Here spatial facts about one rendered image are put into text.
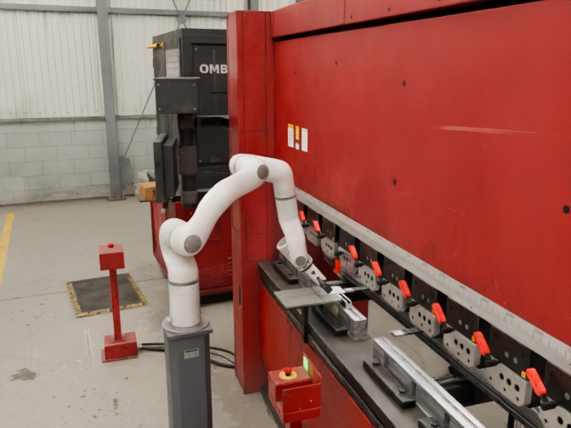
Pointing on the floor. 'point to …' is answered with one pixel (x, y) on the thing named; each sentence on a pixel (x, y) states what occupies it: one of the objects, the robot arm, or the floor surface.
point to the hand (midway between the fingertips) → (325, 287)
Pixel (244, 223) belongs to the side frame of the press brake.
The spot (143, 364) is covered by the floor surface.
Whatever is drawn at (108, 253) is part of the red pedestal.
